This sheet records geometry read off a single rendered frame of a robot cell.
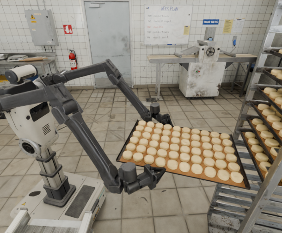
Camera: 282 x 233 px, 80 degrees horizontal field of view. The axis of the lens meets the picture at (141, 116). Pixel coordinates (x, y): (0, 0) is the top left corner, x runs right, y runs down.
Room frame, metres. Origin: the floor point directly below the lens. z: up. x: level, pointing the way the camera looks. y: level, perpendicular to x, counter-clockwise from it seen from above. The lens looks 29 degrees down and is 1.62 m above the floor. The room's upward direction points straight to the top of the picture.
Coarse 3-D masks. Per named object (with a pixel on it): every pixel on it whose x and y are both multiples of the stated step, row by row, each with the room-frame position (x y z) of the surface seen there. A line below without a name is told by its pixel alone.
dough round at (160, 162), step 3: (156, 159) 0.60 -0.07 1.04; (159, 159) 0.61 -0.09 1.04; (162, 159) 0.61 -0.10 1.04; (165, 159) 0.61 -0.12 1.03; (156, 162) 0.59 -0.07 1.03; (159, 162) 0.59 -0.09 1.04; (162, 162) 0.59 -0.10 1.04; (165, 162) 0.59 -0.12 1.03; (156, 165) 0.59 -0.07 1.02; (159, 165) 0.58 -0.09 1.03; (162, 165) 0.58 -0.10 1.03
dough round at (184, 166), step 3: (183, 162) 0.59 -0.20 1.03; (186, 162) 0.59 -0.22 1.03; (180, 165) 0.57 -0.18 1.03; (183, 165) 0.57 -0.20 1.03; (186, 165) 0.57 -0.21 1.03; (189, 165) 0.57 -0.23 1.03; (180, 168) 0.56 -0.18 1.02; (183, 168) 0.55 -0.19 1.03; (186, 168) 0.55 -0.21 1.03; (189, 168) 0.55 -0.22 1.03; (183, 171) 0.55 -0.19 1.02; (186, 171) 0.55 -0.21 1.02
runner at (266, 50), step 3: (264, 48) 0.85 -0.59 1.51; (267, 48) 0.84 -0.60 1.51; (270, 48) 0.84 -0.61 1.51; (273, 48) 0.84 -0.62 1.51; (276, 48) 0.84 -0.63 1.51; (279, 48) 0.83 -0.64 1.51; (264, 51) 0.85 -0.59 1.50; (267, 51) 0.84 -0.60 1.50; (276, 51) 0.83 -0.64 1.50; (264, 54) 0.82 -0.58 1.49; (267, 54) 0.82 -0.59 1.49; (270, 54) 0.82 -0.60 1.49
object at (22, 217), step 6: (24, 210) 0.44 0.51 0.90; (18, 216) 0.41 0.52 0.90; (24, 216) 0.42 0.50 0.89; (30, 216) 0.44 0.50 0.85; (12, 222) 0.39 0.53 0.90; (18, 222) 0.39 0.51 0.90; (24, 222) 0.41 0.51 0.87; (12, 228) 0.36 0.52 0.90; (18, 228) 0.38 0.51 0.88; (24, 228) 0.39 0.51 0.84
